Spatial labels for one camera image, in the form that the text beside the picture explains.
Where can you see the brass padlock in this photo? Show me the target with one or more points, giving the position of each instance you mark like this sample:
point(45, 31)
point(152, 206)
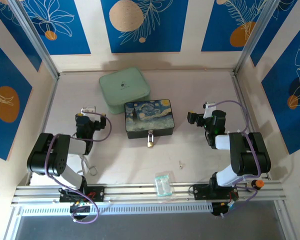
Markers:
point(150, 143)

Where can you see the aluminium frame post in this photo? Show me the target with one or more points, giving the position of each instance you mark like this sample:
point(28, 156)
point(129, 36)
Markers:
point(253, 37)
point(37, 42)

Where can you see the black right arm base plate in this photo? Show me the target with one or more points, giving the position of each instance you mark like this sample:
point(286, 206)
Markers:
point(201, 192)

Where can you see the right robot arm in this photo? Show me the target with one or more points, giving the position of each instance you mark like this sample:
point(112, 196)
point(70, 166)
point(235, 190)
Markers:
point(250, 152)

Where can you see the orange emergency stop button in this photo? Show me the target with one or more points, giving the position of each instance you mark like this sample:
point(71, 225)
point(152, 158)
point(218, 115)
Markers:
point(259, 183)

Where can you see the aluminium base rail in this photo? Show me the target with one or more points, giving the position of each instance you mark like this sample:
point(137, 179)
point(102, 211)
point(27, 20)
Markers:
point(140, 191)

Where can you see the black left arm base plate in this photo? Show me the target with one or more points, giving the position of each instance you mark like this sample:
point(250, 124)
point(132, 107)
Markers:
point(97, 193)

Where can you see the starry night tin box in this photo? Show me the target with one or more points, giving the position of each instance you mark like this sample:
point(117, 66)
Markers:
point(150, 117)

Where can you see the blue floral wall panel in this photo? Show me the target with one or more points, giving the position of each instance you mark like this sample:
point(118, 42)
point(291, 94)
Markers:
point(5, 75)
point(72, 37)
point(277, 112)
point(165, 37)
point(215, 25)
point(15, 37)

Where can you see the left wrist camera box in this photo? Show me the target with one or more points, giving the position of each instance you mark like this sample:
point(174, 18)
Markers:
point(88, 109)

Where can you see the mint green zip case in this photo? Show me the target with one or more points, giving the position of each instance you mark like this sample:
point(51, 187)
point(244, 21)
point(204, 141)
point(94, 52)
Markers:
point(123, 87)

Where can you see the small silver key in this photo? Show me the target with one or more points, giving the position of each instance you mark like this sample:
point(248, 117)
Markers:
point(181, 164)

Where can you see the aluminium table edge rail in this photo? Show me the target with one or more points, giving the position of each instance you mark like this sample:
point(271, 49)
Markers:
point(241, 100)
point(45, 125)

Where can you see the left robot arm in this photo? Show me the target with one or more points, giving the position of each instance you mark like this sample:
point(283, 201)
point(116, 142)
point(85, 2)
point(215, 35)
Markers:
point(52, 155)

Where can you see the clear plastic bag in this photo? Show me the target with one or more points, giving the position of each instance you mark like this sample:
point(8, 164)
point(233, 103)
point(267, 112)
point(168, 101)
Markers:
point(163, 185)

